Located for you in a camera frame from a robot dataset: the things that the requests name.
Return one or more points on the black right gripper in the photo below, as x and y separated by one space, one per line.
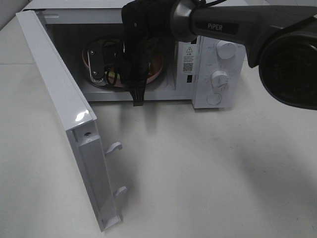
144 22

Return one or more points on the round white door button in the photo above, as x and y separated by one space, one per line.
214 99

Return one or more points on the white microwave door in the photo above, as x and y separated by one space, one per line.
78 119

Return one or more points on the white bread sandwich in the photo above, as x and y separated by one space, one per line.
155 68

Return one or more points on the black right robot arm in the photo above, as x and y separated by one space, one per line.
281 40

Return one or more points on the white warning label sticker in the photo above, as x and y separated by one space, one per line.
189 55

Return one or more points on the white microwave oven body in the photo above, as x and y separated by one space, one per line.
81 36

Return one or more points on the white lower microwave knob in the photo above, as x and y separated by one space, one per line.
219 79

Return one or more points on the white microwave knob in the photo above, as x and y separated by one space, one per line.
219 79
226 50

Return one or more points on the white upper microwave knob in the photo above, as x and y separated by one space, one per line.
226 50

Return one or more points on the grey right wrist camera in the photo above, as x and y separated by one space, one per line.
96 63

